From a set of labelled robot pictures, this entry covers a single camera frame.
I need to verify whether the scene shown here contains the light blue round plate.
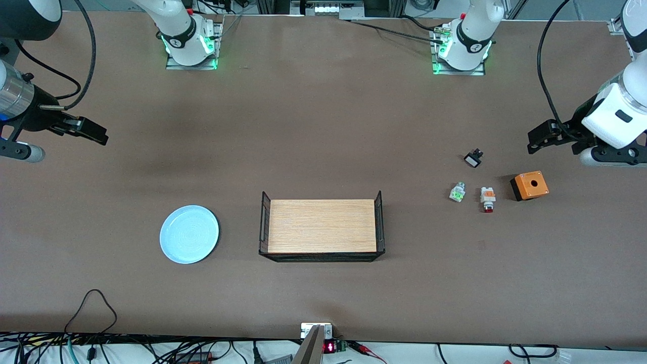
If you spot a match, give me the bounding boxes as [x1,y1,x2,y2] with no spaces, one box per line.
[160,205,220,264]

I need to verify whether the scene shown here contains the wooden tray with black mesh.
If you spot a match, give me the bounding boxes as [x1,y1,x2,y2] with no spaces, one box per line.
[258,190,386,262]

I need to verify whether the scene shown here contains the orange button enclosure box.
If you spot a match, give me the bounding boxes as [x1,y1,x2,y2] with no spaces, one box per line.
[510,171,549,202]

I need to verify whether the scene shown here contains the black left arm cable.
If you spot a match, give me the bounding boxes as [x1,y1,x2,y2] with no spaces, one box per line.
[537,0,582,143]

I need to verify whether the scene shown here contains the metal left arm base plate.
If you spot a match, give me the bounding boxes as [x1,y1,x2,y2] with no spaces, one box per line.
[431,25,486,76]

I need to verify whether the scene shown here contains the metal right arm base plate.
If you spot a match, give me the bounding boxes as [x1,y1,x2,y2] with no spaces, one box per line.
[166,20,223,70]

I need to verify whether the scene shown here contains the looped thin black cable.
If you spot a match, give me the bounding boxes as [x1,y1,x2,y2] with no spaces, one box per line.
[64,289,118,337]

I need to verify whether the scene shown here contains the black cable to base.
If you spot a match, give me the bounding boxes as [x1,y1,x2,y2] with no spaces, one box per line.
[349,19,446,45]

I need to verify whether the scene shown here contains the black cable coil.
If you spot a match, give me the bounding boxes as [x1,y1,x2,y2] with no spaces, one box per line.
[508,343,559,359]

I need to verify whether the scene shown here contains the aluminium frame with white connector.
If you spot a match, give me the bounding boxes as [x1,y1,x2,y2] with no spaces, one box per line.
[255,0,407,20]

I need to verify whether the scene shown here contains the red and black probe wires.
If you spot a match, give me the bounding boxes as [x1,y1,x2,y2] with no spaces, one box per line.
[348,341,387,364]

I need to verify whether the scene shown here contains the white bracket with tan post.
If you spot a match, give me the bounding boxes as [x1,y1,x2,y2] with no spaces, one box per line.
[292,323,333,364]

